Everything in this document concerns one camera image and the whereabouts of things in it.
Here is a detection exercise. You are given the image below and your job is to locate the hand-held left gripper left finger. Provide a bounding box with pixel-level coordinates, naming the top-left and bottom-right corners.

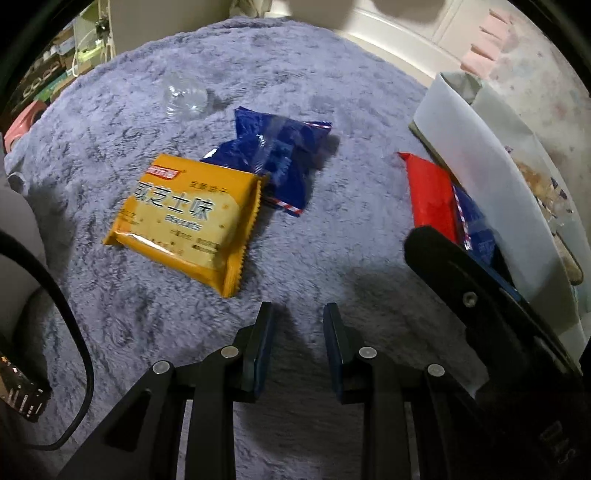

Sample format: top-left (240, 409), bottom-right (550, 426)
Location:
top-left (58, 302), bottom-right (278, 480)

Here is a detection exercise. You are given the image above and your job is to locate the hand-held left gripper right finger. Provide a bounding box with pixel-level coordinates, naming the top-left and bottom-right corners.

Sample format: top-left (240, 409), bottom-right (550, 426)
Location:
top-left (323, 302), bottom-right (481, 480)

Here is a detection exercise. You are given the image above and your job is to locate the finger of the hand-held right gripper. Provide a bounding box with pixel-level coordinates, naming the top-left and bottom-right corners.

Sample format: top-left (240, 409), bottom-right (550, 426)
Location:
top-left (405, 226), bottom-right (583, 388)

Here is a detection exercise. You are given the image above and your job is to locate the blue printed snack packet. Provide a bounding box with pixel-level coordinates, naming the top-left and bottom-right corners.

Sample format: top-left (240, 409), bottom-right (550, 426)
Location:
top-left (452, 185), bottom-right (522, 301)

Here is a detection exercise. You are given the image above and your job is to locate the white storage box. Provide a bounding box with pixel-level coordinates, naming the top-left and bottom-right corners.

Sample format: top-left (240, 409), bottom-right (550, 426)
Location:
top-left (410, 71), bottom-right (587, 337)

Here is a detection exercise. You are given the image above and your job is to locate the yellow biscuit packet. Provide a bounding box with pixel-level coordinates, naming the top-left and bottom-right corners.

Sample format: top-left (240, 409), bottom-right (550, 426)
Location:
top-left (102, 154), bottom-right (264, 298)

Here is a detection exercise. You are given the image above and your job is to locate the red snack packet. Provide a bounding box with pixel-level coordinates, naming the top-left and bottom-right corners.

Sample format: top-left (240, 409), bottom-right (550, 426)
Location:
top-left (398, 152), bottom-right (462, 245)

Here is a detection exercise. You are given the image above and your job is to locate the tan cookie packet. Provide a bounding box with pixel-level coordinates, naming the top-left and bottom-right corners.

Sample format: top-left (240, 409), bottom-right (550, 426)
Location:
top-left (512, 157), bottom-right (585, 284)

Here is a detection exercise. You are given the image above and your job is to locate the pale printed foam mat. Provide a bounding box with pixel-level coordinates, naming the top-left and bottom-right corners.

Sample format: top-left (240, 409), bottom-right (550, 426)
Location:
top-left (462, 9), bottom-right (591, 195)

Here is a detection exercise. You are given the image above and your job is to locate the purple fluffy blanket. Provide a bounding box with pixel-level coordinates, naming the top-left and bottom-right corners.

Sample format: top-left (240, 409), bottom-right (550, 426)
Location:
top-left (4, 16), bottom-right (509, 480)

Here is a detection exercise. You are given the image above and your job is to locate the dark printed packet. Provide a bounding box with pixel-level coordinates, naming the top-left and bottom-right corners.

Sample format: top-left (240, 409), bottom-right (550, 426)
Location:
top-left (0, 332), bottom-right (51, 423)

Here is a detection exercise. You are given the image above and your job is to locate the clear plastic bottle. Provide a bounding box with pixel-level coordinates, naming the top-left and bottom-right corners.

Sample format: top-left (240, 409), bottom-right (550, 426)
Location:
top-left (161, 76), bottom-right (211, 118)

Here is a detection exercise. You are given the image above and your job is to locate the beige cloth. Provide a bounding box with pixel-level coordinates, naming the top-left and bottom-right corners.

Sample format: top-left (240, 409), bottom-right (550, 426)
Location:
top-left (0, 175), bottom-right (61, 342)

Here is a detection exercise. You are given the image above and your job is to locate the pink stool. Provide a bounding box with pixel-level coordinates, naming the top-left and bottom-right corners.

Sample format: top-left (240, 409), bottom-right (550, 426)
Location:
top-left (4, 99), bottom-right (47, 151)

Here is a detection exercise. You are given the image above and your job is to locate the cluttered brown shelf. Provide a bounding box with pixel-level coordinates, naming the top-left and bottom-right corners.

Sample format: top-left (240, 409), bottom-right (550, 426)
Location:
top-left (9, 0), bottom-right (121, 121)

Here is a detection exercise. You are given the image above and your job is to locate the black cable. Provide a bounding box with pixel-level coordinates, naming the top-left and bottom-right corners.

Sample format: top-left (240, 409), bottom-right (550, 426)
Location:
top-left (0, 231), bottom-right (95, 450)

